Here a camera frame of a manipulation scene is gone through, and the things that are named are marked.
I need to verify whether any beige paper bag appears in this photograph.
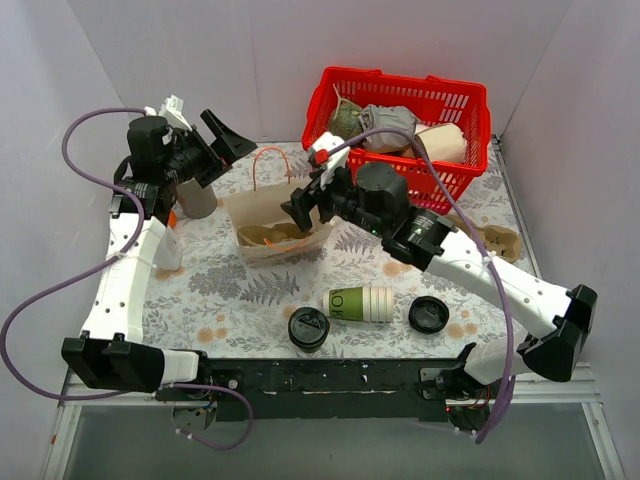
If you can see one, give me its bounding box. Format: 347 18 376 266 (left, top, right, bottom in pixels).
222 146 335 269

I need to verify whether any cardboard cup carrier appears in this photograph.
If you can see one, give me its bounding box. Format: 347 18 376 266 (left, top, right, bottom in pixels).
237 223 311 247
469 221 522 264

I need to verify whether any stack of green paper cups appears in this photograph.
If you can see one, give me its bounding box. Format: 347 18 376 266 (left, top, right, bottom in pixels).
322 286 394 323

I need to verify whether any black plastic cup lid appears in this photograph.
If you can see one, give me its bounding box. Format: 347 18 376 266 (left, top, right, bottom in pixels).
288 307 330 346

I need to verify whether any green paper coffee cup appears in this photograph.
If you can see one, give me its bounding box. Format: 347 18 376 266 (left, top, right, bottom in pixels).
296 343 322 353

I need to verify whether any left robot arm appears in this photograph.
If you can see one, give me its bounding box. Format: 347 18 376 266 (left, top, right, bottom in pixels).
61 95 256 400

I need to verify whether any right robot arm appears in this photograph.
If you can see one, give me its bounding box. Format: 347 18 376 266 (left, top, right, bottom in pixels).
281 163 597 398

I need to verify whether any grey straw holder cup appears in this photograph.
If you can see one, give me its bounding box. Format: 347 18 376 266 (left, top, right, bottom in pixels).
177 179 218 219

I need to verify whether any grey crumpled paper bag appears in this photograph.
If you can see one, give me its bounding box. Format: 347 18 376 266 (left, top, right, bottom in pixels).
360 104 420 154

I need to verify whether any green netted melon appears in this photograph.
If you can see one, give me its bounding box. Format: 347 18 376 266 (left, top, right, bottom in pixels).
327 101 363 140

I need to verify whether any beige paper roll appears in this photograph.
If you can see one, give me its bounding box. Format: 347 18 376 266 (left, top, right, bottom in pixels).
414 123 468 165

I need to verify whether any white milk bottle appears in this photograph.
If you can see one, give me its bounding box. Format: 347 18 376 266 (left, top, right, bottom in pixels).
153 226 183 271

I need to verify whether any red plastic shopping basket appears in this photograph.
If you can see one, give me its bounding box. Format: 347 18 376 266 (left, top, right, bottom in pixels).
301 66 491 214

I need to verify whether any spare black cup lid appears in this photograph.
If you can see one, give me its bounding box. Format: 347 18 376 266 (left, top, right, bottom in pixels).
408 296 450 334

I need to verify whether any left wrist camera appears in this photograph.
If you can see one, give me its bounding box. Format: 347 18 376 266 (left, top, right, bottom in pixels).
144 95 192 131

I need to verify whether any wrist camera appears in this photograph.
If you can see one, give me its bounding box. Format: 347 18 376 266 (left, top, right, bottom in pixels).
144 95 192 131
309 131 351 190

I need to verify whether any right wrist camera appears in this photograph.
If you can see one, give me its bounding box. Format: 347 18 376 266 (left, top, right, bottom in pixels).
309 131 351 190

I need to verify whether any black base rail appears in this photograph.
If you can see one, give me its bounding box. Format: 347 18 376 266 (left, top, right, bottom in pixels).
204 358 487 422

